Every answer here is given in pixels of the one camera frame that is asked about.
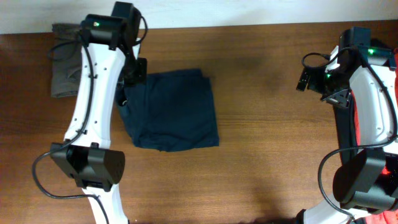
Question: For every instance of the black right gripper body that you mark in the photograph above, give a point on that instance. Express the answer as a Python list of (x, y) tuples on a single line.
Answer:
[(331, 85)]

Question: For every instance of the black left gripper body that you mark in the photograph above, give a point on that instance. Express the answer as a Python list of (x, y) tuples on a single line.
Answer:
[(135, 71)]

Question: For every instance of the dark navy blue shorts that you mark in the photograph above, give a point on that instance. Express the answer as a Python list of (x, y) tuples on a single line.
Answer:
[(172, 111)]

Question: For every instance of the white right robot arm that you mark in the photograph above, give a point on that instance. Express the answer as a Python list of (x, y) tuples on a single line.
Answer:
[(359, 80)]

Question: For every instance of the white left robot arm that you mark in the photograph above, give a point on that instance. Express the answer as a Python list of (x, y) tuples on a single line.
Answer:
[(110, 48)]

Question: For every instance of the folded grey cargo shorts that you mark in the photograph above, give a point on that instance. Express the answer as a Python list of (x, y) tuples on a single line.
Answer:
[(66, 60)]

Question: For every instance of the red t-shirt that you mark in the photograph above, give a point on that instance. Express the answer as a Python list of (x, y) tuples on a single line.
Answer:
[(385, 217)]

